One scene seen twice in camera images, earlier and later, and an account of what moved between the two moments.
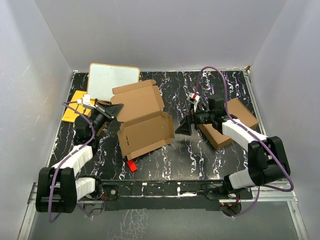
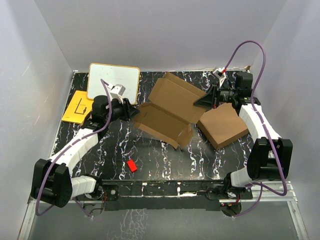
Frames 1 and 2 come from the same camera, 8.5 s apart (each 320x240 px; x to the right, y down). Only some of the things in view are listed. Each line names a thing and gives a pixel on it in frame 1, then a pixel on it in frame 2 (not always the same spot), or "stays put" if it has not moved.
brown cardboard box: x=144 y=126 to x=171 y=111
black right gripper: x=185 y=128 to x=209 y=99
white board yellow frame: x=103 y=78 stays put
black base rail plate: x=167 y=194 stays put
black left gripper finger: x=111 y=111 to x=130 y=111
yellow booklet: x=70 y=115 stays put
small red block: x=132 y=166 stays put
